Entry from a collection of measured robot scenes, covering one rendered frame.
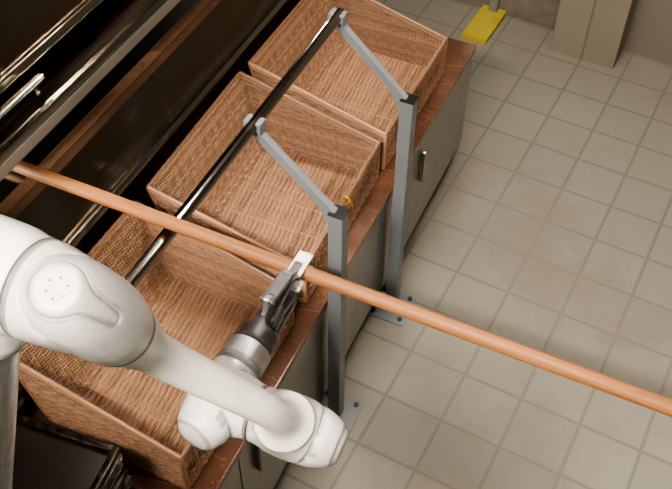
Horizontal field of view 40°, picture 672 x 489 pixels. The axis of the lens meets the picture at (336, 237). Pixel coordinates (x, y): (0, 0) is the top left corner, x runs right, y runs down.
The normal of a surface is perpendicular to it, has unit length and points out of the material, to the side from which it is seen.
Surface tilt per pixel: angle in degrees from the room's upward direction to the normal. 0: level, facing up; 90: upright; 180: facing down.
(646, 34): 90
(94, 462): 0
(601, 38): 90
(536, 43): 0
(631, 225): 0
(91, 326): 83
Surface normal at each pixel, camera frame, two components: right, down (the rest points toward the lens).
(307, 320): 0.00, -0.66
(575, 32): -0.47, 0.65
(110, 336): 0.71, 0.51
